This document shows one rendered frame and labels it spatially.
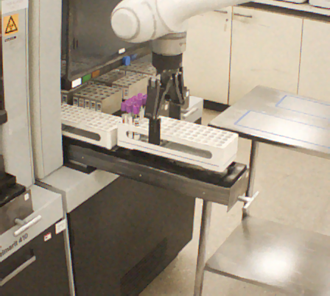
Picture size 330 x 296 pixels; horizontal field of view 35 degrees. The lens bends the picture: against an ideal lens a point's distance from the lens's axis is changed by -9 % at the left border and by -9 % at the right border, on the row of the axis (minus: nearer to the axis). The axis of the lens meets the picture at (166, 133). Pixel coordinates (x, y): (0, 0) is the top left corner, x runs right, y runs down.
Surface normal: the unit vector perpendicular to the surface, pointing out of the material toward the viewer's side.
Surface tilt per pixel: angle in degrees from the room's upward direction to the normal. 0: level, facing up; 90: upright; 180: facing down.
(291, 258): 0
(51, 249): 90
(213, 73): 90
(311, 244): 0
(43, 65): 90
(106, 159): 90
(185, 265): 0
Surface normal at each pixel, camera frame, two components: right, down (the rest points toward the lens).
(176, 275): 0.04, -0.92
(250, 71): -0.48, 0.33
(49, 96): 0.88, 0.21
